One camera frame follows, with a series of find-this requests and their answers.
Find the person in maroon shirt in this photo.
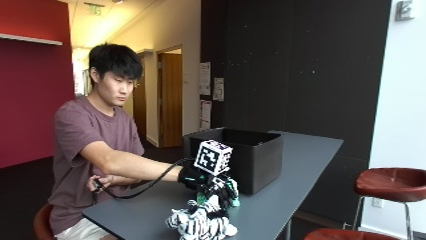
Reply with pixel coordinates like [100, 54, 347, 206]
[47, 43, 148, 240]

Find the black and white striped soft toy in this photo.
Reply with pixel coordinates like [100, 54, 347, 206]
[166, 198, 240, 240]

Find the grey wall device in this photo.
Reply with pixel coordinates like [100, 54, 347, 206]
[394, 0, 417, 22]

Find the wooden door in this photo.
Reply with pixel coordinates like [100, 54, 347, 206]
[158, 53, 184, 148]

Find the white cube of black markers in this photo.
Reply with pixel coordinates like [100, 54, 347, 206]
[193, 139, 235, 177]

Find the black cable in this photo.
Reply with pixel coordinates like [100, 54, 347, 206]
[92, 157, 191, 201]

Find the red-brown bar stool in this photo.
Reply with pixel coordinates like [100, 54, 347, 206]
[303, 228, 402, 240]
[353, 167, 426, 240]
[34, 203, 58, 240]

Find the black storage box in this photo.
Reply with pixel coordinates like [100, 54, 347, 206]
[183, 127, 285, 195]

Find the green exit sign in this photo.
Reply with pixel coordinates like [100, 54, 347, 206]
[84, 2, 107, 16]

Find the white paper notice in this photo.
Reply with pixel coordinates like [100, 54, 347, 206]
[199, 61, 213, 97]
[199, 99, 213, 131]
[212, 77, 227, 102]

